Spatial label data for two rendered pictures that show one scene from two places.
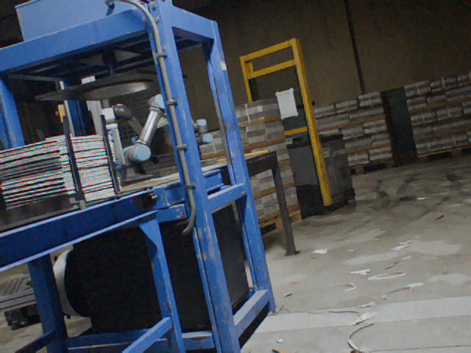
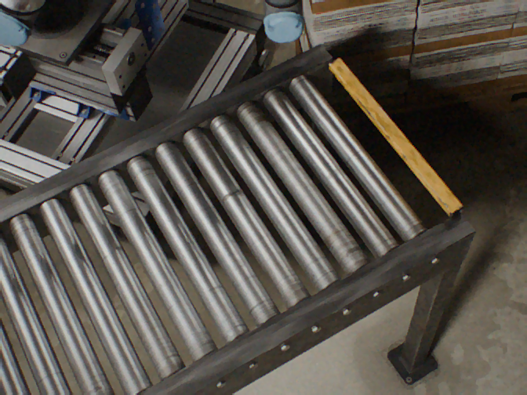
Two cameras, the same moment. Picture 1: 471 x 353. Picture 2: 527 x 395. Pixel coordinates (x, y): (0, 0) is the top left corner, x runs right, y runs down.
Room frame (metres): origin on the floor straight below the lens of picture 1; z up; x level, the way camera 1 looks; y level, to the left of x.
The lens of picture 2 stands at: (3.69, -0.52, 2.05)
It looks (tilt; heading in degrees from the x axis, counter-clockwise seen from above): 60 degrees down; 48
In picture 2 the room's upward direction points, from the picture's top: 8 degrees counter-clockwise
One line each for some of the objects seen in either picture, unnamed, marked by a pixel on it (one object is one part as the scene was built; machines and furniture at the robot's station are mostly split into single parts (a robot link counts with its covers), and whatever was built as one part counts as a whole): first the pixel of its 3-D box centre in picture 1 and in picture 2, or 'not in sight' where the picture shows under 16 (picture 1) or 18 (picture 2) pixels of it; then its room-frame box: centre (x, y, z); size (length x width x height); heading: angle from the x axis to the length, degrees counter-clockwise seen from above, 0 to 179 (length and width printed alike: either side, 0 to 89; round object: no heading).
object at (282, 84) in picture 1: (280, 101); not in sight; (6.21, -0.64, 1.27); 0.57 x 0.01 x 0.65; 49
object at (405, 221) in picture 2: not in sight; (354, 155); (4.38, -0.05, 0.77); 0.47 x 0.05 x 0.05; 70
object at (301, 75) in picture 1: (310, 123); not in sight; (5.98, -0.88, 0.97); 0.09 x 0.09 x 1.75; 49
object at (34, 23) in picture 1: (100, 18); not in sight; (2.88, 0.49, 1.65); 0.60 x 0.45 x 0.20; 70
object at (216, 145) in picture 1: (224, 143); not in sight; (5.42, 0.04, 0.95); 0.38 x 0.29 x 0.23; 51
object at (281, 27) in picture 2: (204, 139); (283, 10); (4.44, 0.17, 1.00); 0.11 x 0.08 x 0.09; 42
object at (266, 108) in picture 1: (267, 164); not in sight; (5.87, -0.34, 0.65); 0.39 x 0.30 x 1.29; 49
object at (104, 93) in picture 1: (115, 88); not in sight; (2.87, 0.49, 1.30); 0.55 x 0.55 x 0.03; 70
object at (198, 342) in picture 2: not in sight; (154, 261); (3.95, 0.10, 0.77); 0.47 x 0.05 x 0.05; 70
